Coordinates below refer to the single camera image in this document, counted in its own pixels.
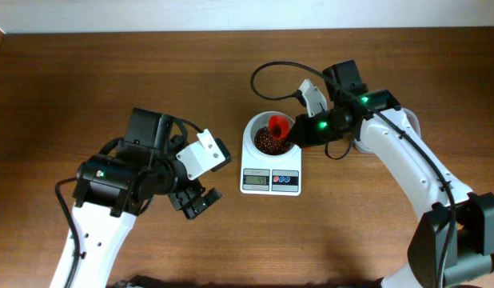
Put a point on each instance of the clear plastic container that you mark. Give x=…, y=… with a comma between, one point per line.
x=413, y=121

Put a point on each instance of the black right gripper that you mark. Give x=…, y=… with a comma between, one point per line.
x=305, y=130

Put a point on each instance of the orange plastic measuring scoop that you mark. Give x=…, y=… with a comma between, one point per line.
x=284, y=135

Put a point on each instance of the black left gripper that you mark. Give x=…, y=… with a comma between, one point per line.
x=194, y=209

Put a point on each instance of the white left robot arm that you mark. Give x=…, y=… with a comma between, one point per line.
x=116, y=185

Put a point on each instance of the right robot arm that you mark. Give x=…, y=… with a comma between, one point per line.
x=454, y=240

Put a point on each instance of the white digital kitchen scale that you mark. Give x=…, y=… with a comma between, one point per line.
x=268, y=174

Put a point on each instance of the red beans in bowl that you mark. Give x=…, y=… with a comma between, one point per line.
x=266, y=144

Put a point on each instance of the white round bowl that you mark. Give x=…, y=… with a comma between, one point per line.
x=260, y=121

